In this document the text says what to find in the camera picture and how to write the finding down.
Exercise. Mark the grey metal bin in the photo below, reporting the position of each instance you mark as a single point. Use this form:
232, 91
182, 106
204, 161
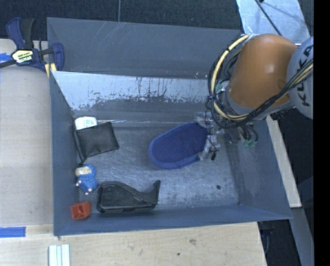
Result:
181, 184

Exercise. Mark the black cloth pouch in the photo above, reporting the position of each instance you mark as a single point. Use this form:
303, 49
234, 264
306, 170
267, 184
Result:
97, 141

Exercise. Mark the red-orange cube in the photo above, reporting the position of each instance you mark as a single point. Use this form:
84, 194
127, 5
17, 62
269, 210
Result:
81, 210

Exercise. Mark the blue toy animal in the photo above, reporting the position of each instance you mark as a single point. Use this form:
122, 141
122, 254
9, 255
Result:
86, 179

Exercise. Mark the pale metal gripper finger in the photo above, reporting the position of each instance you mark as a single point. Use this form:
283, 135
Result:
209, 148
201, 120

